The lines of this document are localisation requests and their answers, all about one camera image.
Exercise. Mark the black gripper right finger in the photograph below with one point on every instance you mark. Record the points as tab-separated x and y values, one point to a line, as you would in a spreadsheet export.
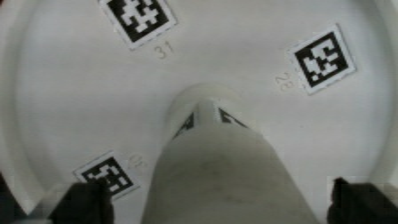
362	205

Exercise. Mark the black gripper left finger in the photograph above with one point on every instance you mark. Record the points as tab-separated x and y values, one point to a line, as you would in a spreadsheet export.
86	205

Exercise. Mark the white cylindrical table leg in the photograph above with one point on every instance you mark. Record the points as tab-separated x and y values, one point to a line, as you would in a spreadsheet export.
221	181

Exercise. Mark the white round table top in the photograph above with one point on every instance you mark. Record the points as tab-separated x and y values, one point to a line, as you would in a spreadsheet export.
111	64

